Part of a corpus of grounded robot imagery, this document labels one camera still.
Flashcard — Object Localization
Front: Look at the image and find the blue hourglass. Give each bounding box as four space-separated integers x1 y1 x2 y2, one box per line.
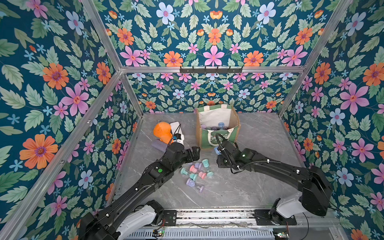
214 147 221 155
218 122 227 130

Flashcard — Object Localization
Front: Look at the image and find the blue hourglass bottom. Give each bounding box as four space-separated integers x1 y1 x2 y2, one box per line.
218 122 227 130

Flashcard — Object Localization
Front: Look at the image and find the green canvas Christmas bag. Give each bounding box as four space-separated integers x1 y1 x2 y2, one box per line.
196 104 241 149

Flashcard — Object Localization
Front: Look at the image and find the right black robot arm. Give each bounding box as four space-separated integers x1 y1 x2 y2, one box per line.
215 134 333 225

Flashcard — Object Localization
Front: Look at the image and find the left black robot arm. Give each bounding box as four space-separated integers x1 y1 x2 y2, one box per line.
78 143 201 240

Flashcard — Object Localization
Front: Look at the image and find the green hourglass left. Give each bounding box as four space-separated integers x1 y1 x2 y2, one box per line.
180 168 189 176

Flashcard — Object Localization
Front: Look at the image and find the white rectangular box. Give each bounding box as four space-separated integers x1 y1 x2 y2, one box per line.
170 122 183 135

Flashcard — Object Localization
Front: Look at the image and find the purple oval case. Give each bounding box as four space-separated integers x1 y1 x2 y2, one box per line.
151 140 168 153

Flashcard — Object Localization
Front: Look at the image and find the orange whale toy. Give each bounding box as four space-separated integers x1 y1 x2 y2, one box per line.
153 122 173 144

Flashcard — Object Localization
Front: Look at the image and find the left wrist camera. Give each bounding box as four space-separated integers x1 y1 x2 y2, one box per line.
173 133 185 145

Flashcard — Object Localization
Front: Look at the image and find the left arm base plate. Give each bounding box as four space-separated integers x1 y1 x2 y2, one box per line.
156 210 178 227

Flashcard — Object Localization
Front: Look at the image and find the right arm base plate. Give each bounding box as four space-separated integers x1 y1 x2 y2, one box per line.
253 209 297 226

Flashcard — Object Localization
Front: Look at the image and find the black hook rail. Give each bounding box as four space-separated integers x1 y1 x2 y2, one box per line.
179 66 243 75

